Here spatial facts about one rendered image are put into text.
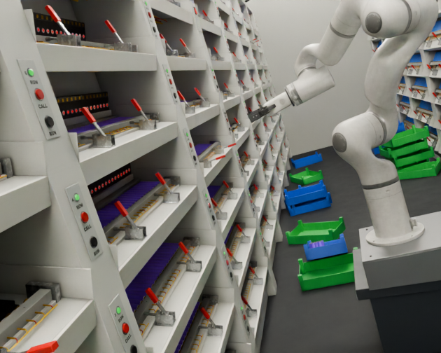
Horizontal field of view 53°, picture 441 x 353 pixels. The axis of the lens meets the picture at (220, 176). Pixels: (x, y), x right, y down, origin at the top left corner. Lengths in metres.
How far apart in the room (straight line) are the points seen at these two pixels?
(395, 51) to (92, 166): 0.92
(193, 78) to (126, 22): 0.72
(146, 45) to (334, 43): 0.58
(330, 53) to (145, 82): 0.60
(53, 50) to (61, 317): 0.43
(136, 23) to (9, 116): 0.73
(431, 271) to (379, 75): 0.60
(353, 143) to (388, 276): 0.42
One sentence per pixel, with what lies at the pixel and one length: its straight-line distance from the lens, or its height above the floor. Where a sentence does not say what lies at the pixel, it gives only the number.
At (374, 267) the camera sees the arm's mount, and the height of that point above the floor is 0.35.
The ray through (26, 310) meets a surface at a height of 0.79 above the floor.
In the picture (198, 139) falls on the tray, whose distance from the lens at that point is 2.05.
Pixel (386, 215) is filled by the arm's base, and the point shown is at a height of 0.47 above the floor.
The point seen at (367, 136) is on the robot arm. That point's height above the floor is 0.74.
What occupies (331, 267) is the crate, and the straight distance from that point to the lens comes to 2.37.
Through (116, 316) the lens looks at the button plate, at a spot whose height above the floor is 0.70.
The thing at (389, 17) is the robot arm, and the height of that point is 1.05.
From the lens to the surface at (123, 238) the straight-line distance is 0.95.
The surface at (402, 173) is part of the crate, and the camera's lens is 3.58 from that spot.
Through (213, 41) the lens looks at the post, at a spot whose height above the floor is 1.29.
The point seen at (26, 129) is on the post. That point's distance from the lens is 0.70.
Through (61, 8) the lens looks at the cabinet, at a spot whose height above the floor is 1.34.
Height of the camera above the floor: 0.99
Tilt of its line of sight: 10 degrees down
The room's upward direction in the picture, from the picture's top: 17 degrees counter-clockwise
